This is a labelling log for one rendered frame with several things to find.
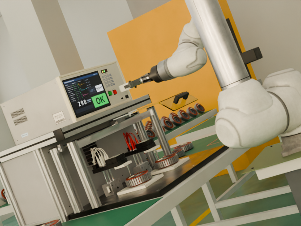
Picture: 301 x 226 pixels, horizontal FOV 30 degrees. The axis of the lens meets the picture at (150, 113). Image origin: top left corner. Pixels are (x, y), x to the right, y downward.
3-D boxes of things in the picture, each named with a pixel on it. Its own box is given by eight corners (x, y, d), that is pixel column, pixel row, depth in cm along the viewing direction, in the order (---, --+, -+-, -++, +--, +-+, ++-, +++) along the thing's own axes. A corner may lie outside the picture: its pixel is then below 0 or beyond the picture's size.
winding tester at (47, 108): (132, 100, 270) (117, 60, 269) (76, 122, 234) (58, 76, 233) (75, 122, 291) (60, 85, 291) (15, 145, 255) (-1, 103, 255)
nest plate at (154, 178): (164, 176, 237) (162, 173, 237) (145, 188, 224) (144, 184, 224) (136, 183, 245) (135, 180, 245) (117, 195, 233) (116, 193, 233)
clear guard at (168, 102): (198, 99, 262) (193, 87, 262) (174, 111, 243) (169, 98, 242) (144, 119, 281) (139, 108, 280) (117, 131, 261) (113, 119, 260)
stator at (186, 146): (190, 150, 302) (188, 144, 302) (172, 156, 306) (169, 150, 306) (196, 145, 312) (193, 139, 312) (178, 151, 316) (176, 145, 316)
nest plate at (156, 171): (189, 158, 257) (188, 156, 257) (174, 169, 244) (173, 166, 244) (163, 166, 265) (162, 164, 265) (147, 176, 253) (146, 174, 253)
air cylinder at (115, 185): (124, 188, 244) (119, 176, 244) (114, 194, 238) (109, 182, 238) (115, 191, 247) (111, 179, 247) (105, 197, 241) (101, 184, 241)
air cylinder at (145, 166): (152, 171, 265) (148, 160, 264) (144, 176, 258) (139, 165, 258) (144, 173, 267) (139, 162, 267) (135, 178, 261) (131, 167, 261)
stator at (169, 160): (183, 158, 256) (180, 150, 256) (171, 166, 247) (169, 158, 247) (164, 164, 263) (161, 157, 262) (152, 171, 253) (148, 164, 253)
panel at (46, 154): (149, 166, 286) (127, 111, 285) (67, 215, 231) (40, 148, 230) (147, 167, 287) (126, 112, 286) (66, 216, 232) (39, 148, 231)
